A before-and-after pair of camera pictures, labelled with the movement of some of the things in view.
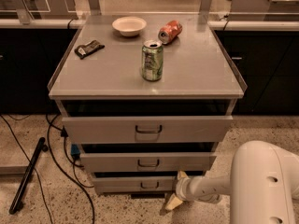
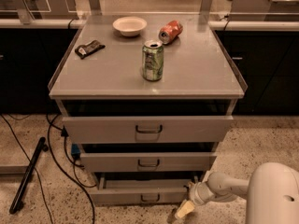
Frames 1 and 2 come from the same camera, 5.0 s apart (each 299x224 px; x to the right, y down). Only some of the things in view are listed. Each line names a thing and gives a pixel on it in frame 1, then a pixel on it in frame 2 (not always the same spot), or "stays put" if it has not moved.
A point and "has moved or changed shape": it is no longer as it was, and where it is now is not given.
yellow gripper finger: x=173 y=202 to x=185 y=207
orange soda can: x=170 y=32 stays put
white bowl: x=129 y=25 stays put
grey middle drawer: x=146 y=162 stays put
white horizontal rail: x=15 y=23 stays put
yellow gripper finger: x=181 y=175 to x=191 y=185
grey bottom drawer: x=135 y=184 has moved or changed shape
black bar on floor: x=40 y=148 stays put
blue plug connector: x=75 y=150 stays put
